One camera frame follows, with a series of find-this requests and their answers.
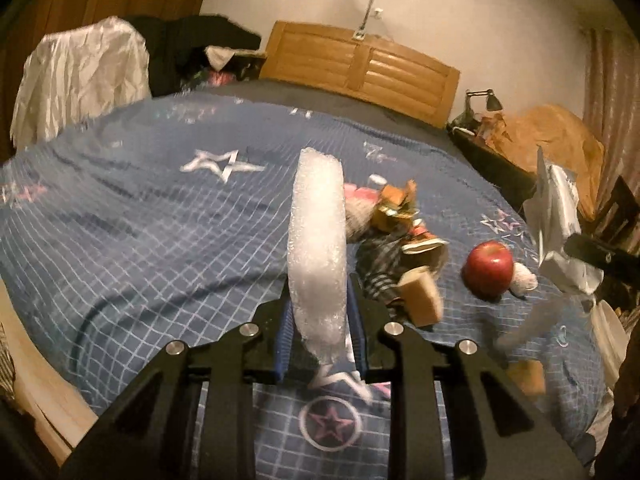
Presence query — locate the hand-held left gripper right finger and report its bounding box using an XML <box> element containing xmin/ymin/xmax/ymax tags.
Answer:
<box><xmin>347</xmin><ymin>274</ymin><xmax>590</xmax><ymax>480</ymax></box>

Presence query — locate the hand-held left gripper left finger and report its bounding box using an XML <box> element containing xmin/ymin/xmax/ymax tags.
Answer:
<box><xmin>59</xmin><ymin>281</ymin><xmax>301</xmax><ymax>480</ymax></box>

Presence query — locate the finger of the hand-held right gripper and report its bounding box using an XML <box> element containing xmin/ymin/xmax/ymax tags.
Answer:
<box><xmin>564</xmin><ymin>232</ymin><xmax>640</xmax><ymax>281</ymax></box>

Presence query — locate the white plastic bag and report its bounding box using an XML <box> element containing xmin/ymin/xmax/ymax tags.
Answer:
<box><xmin>495</xmin><ymin>146</ymin><xmax>606</xmax><ymax>356</ymax></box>

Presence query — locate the white bubble wrap piece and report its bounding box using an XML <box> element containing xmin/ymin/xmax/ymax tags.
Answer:
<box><xmin>286</xmin><ymin>147</ymin><xmax>348</xmax><ymax>368</ymax></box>

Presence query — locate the dark wooden chair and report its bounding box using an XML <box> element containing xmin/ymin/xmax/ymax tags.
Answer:
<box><xmin>597</xmin><ymin>175</ymin><xmax>640</xmax><ymax>248</ymax></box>

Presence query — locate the beige sponge cube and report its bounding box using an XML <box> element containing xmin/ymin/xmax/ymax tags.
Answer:
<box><xmin>507</xmin><ymin>360</ymin><xmax>547</xmax><ymax>398</ymax></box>
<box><xmin>397</xmin><ymin>266</ymin><xmax>443</xmax><ymax>328</ymax></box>

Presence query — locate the white crumpled tissue ball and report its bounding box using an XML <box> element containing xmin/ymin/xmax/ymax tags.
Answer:
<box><xmin>510</xmin><ymin>262</ymin><xmax>538</xmax><ymax>295</ymax></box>

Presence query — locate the dark striped cloth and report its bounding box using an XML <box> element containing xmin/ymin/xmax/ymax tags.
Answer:
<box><xmin>356</xmin><ymin>232</ymin><xmax>448</xmax><ymax>311</ymax></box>

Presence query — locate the red apple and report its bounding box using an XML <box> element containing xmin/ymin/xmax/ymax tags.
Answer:
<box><xmin>461</xmin><ymin>241</ymin><xmax>516</xmax><ymax>300</ymax></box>

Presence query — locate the red snack wrapper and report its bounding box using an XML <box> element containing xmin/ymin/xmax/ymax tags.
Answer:
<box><xmin>402</xmin><ymin>220</ymin><xmax>448</xmax><ymax>256</ymax></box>

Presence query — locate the large brown paper bag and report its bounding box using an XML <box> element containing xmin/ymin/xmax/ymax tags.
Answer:
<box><xmin>482</xmin><ymin>104</ymin><xmax>606</xmax><ymax>221</ymax></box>

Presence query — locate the pink white packet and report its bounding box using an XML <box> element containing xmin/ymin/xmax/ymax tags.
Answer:
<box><xmin>342</xmin><ymin>174</ymin><xmax>388</xmax><ymax>241</ymax></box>

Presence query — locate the dark wooden desk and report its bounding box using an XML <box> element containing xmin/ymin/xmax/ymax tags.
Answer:
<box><xmin>447</xmin><ymin>125</ymin><xmax>541</xmax><ymax>211</ymax></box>

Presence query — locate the beige curtain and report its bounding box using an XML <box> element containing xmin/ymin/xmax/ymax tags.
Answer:
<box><xmin>582</xmin><ymin>27</ymin><xmax>640</xmax><ymax>211</ymax></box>

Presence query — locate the blue star printed blanket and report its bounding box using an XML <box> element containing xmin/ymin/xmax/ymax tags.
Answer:
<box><xmin>0</xmin><ymin>87</ymin><xmax>613</xmax><ymax>480</ymax></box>

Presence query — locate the black desk lamp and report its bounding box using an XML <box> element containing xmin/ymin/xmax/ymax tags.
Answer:
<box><xmin>452</xmin><ymin>89</ymin><xmax>503</xmax><ymax>128</ymax></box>

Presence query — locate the dark grey mattress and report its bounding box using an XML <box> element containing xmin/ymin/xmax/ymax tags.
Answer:
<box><xmin>215</xmin><ymin>79</ymin><xmax>521</xmax><ymax>201</ymax></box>

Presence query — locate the wooden headboard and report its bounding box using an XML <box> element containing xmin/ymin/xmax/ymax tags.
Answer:
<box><xmin>260</xmin><ymin>21</ymin><xmax>461</xmax><ymax>128</ymax></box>

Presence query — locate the person's striped shirt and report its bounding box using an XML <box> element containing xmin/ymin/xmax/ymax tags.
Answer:
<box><xmin>0</xmin><ymin>325</ymin><xmax>22</xmax><ymax>403</ymax></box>

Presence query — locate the white grey garment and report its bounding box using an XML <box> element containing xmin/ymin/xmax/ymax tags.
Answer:
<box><xmin>202</xmin><ymin>45</ymin><xmax>266</xmax><ymax>72</ymax></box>

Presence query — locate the black clothing pile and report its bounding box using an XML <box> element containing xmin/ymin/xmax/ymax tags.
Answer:
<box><xmin>131</xmin><ymin>15</ymin><xmax>263</xmax><ymax>96</ymax></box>

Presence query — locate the white crumpled cloth cover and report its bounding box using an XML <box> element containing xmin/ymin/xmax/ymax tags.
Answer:
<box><xmin>10</xmin><ymin>16</ymin><xmax>152</xmax><ymax>148</ymax></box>

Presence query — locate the light wooden bed frame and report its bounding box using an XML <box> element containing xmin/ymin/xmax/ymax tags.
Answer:
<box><xmin>0</xmin><ymin>280</ymin><xmax>98</xmax><ymax>466</ymax></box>

